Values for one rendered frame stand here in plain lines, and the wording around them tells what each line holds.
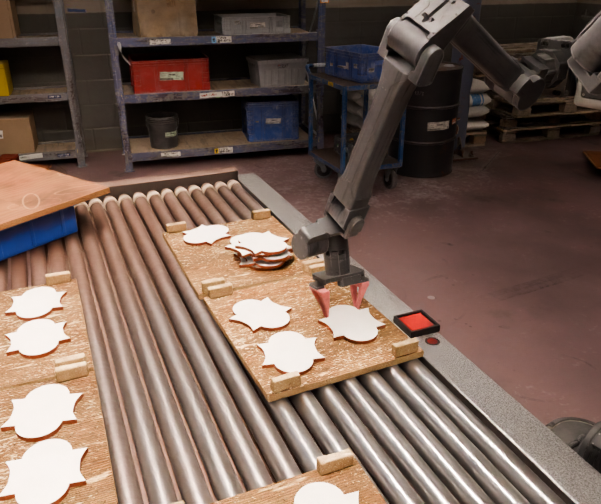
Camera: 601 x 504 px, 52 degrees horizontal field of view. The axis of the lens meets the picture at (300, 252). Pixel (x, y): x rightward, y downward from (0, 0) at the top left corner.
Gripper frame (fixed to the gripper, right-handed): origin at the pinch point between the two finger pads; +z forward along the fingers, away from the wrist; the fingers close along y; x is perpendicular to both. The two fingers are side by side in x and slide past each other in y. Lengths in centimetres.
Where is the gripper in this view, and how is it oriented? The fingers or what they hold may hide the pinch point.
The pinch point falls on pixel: (341, 310)
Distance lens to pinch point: 139.8
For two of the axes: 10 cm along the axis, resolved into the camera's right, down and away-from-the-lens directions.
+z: 1.0, 9.6, 2.4
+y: -9.1, 1.9, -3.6
